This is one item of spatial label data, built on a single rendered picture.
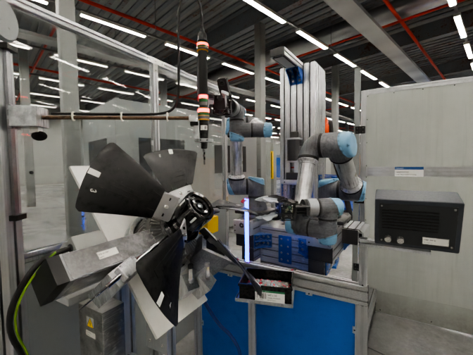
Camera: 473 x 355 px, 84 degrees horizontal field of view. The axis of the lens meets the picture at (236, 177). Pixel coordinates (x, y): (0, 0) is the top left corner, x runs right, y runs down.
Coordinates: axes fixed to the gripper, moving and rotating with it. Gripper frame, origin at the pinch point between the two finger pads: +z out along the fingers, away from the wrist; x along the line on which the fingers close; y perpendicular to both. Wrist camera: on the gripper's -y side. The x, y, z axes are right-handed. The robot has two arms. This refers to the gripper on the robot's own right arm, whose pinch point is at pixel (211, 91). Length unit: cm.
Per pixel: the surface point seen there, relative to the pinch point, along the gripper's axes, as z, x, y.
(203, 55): 9.1, -1.3, -10.9
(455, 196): -12, -86, 41
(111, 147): 35.9, 16.9, 23.8
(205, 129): 9.2, -1.5, 16.1
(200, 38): 9.7, -0.6, -16.9
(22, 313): 36, 63, 85
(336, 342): -20, -49, 108
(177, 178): 10.5, 10.4, 34.7
